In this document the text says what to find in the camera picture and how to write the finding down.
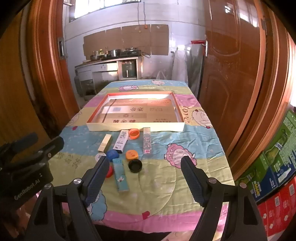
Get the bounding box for printed cardboard liner sheet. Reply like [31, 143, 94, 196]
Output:
[95, 98, 182, 123]

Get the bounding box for cartoon printed blanket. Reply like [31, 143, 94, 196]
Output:
[47, 79, 234, 233]

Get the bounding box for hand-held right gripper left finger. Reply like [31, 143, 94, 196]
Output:
[23, 156, 110, 241]

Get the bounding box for window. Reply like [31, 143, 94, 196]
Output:
[68, 0, 141, 22]

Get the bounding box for small gold box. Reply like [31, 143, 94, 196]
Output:
[97, 134, 113, 153]

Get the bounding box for black gas stove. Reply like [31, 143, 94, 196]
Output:
[120, 50, 141, 57]

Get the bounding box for brown wooden door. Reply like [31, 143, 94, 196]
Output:
[199, 0, 266, 151]

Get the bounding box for red carton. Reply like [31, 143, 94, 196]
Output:
[277, 178, 296, 232]
[257, 197, 285, 237]

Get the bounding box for green air fryer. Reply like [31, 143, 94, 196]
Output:
[122, 61, 136, 78]

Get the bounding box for clear plastic rectangular box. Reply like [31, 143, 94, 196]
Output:
[143, 127, 152, 154]

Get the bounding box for metal strike plate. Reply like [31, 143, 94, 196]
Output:
[58, 37, 65, 58]

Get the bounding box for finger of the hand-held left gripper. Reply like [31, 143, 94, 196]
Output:
[0, 133, 39, 158]
[4, 137, 65, 173]

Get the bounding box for cardboard sheets on wall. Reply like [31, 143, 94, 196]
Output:
[83, 24, 169, 59]

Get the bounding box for wooden door jamb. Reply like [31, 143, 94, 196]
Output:
[228, 0, 296, 181]
[23, 0, 81, 137]

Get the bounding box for white printed box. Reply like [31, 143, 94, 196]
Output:
[113, 130, 129, 153]

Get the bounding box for black bottle cap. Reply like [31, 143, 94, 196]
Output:
[128, 159, 143, 173]

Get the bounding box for shallow white orange-rimmed box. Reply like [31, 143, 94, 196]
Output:
[87, 91, 185, 132]

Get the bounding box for blue bottle cap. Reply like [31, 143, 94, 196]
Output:
[106, 149, 120, 161]

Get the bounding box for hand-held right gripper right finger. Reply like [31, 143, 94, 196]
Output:
[180, 156, 269, 241]

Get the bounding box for kitchen counter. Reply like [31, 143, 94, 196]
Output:
[74, 57, 142, 98]

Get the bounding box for plastic-wrapped panel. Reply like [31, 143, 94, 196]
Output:
[172, 44, 204, 93]

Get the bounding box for light blue tube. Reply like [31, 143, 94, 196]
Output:
[112, 158, 129, 193]

